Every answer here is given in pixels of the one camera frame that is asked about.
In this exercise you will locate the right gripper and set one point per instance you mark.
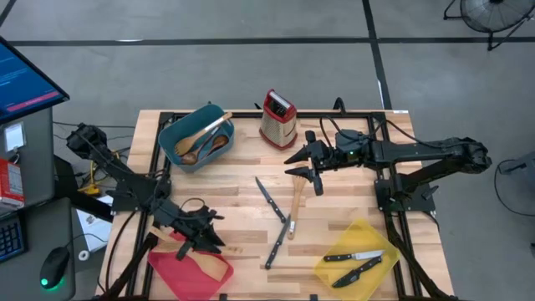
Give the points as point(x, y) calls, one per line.
point(328, 156)

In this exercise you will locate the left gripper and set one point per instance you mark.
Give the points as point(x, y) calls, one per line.
point(190, 223)

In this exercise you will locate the long wooden spatula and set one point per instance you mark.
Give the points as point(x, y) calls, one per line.
point(209, 265)

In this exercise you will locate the wooden slotted spatula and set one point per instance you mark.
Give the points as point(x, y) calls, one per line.
point(296, 209)

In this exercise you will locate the dark wooden spoon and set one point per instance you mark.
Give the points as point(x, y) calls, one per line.
point(190, 158)
point(220, 142)

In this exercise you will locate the wooden fork spatula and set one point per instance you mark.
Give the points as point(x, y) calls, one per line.
point(184, 146)

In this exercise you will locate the all black knife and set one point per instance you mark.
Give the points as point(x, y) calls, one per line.
point(355, 273)

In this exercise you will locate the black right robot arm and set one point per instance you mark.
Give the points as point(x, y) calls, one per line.
point(418, 152)

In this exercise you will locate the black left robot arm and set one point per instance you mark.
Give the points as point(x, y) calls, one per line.
point(125, 175)

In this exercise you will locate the pink plastic tray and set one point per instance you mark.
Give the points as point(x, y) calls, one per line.
point(184, 280)

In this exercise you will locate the yellow plastic tray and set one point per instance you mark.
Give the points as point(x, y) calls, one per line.
point(359, 234)

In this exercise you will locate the white printed paper sheet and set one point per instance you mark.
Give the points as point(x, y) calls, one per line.
point(96, 228)

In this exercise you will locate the teal plastic bin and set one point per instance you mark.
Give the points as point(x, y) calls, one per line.
point(184, 125)

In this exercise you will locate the white tape roll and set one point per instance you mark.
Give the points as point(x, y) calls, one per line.
point(84, 251)

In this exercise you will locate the black computer mouse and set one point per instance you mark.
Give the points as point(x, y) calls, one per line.
point(54, 263)

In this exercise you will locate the grey desk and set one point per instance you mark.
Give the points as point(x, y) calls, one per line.
point(37, 175)

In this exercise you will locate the black keyboard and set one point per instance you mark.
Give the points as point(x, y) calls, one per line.
point(10, 238)

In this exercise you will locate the red and white box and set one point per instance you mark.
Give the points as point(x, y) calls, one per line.
point(10, 184)

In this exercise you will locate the white note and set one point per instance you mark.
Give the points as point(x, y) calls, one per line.
point(14, 136)

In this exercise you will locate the black round fan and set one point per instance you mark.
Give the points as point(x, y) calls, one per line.
point(493, 14)

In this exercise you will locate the blue screen monitor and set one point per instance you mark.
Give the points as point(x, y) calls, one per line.
point(25, 83)

